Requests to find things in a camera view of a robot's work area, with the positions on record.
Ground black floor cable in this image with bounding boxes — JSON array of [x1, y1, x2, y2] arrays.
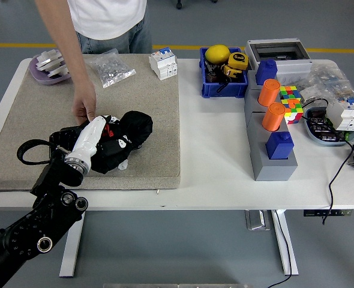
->
[[266, 209, 292, 288]]

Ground person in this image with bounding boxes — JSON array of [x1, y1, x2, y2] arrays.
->
[[35, 0, 154, 126]]

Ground purple tray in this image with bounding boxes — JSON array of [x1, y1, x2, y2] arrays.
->
[[28, 56, 73, 86]]

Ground colourful puzzle cube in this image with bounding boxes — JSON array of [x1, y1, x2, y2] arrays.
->
[[280, 98, 304, 125], [278, 85, 302, 104]]

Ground clear bag with white label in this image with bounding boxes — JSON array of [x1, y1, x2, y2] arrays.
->
[[298, 84, 327, 104]]

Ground yellow tape measure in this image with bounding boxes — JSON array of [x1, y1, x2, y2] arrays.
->
[[221, 64, 241, 80], [227, 52, 249, 71]]

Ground grey-brown mat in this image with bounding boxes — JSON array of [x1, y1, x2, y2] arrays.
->
[[0, 53, 182, 193]]

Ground grey shape holder base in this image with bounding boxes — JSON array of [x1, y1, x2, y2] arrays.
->
[[243, 80, 298, 182]]

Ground clear bag of screws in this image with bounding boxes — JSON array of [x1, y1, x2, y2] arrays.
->
[[83, 48, 136, 89]]

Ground blue square block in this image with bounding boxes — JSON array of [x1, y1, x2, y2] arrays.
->
[[265, 131, 295, 160], [254, 58, 278, 86]]

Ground white table leg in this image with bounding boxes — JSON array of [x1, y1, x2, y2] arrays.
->
[[270, 209, 299, 276], [59, 210, 86, 278]]

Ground blue plastic bin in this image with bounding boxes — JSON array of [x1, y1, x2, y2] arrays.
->
[[198, 46, 250, 98]]

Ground person's right hand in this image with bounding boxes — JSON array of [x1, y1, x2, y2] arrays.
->
[[71, 80, 98, 126]]

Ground black power strip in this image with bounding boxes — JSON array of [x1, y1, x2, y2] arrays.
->
[[303, 209, 352, 217]]

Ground yellow ball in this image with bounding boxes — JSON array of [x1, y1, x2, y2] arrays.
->
[[205, 44, 231, 65]]

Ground white plastic bracket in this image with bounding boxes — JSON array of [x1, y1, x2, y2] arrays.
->
[[34, 49, 65, 71], [46, 63, 70, 78]]

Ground clear bag of parts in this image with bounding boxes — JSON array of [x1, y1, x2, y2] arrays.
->
[[310, 61, 354, 101]]

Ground orange cylinder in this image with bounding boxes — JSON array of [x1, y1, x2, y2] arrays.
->
[[261, 101, 286, 132], [257, 79, 281, 107]]

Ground grey electrical enclosure box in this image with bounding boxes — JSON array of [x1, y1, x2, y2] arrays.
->
[[244, 38, 313, 83]]

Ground grey metal box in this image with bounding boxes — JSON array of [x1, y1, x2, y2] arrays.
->
[[244, 209, 271, 231]]

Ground white circuit breaker blue lever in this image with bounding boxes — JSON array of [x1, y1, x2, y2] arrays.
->
[[325, 97, 354, 132], [148, 46, 179, 81]]

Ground black electronic module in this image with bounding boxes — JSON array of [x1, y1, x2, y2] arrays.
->
[[311, 122, 346, 142], [308, 109, 328, 124]]

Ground black power cord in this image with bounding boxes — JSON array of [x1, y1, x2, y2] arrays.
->
[[301, 98, 354, 226]]

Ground blue-grey tray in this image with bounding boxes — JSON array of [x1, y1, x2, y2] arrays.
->
[[302, 106, 354, 147]]

